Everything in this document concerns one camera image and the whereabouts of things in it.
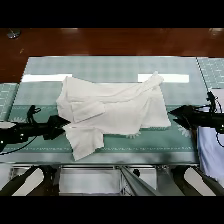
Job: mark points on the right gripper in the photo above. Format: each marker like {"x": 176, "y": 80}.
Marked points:
{"x": 188, "y": 116}

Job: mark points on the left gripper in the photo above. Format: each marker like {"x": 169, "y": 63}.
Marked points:
{"x": 51, "y": 128}

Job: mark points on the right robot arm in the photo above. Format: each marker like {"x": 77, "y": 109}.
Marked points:
{"x": 213, "y": 120}

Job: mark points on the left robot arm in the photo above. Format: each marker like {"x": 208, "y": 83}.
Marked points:
{"x": 20, "y": 130}

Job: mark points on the light blue garment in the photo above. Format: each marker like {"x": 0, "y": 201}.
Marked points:
{"x": 210, "y": 150}

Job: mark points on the white shirt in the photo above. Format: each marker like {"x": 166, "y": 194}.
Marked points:
{"x": 116, "y": 106}

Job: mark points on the silver round stand foot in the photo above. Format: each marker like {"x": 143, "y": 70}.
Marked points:
{"x": 13, "y": 33}

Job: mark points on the silver frame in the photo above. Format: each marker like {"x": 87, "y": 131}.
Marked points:
{"x": 135, "y": 184}

